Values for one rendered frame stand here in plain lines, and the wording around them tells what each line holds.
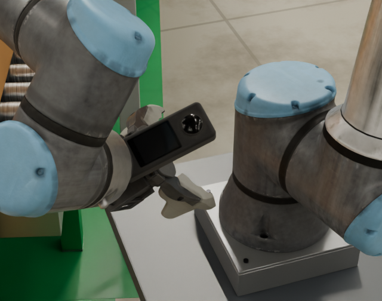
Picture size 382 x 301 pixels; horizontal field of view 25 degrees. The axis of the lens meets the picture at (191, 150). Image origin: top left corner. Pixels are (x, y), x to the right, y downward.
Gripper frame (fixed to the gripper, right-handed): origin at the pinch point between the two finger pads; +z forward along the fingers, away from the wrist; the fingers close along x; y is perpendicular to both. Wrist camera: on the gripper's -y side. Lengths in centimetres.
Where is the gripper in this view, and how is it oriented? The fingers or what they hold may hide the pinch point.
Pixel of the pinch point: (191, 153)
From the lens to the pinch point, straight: 113.5
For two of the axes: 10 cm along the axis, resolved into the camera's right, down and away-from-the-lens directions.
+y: -7.6, 5.3, 3.7
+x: 4.9, 8.5, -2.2
